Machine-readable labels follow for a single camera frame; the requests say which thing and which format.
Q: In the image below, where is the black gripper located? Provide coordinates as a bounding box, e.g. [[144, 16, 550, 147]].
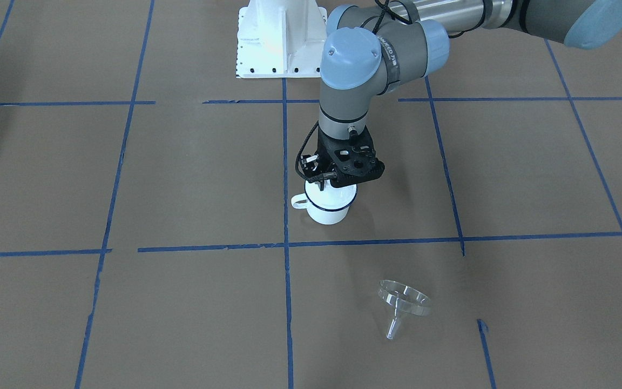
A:
[[318, 128, 375, 191]]

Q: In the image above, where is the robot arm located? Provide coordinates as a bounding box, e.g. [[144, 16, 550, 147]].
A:
[[295, 1, 622, 190]]

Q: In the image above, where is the white enamel mug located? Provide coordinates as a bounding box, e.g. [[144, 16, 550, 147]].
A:
[[290, 180, 357, 225]]

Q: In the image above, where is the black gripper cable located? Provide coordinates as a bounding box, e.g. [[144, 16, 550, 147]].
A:
[[295, 122, 322, 182]]

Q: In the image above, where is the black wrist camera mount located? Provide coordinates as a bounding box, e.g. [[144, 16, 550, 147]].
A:
[[330, 145, 386, 188]]

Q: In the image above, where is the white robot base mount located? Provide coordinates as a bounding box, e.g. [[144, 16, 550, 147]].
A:
[[235, 1, 328, 79]]

